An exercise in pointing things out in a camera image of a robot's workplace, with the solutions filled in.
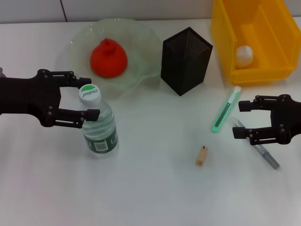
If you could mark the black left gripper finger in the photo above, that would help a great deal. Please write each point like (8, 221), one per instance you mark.
(94, 115)
(84, 80)

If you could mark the yellow plastic storage bin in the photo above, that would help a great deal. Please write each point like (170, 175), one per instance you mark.
(270, 35)

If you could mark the small wooden usb stick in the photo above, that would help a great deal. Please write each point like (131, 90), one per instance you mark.
(201, 156)

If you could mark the white paper ball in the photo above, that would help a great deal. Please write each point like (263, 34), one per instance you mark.
(244, 56)

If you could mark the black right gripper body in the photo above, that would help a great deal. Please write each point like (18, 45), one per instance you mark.
(288, 117)

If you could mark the clear green-label water bottle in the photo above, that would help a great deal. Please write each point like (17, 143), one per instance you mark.
(101, 136)

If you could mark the green utility knife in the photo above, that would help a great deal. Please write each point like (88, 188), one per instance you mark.
(223, 113)

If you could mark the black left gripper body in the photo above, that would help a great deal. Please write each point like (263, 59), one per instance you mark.
(28, 96)

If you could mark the grey marker pen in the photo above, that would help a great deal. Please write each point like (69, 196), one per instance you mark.
(270, 159)

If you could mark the green glass fruit plate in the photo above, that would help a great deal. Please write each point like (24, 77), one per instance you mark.
(141, 47)

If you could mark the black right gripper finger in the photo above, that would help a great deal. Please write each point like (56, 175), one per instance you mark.
(238, 132)
(244, 106)

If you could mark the black mesh pen holder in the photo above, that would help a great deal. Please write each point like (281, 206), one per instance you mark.
(185, 63)

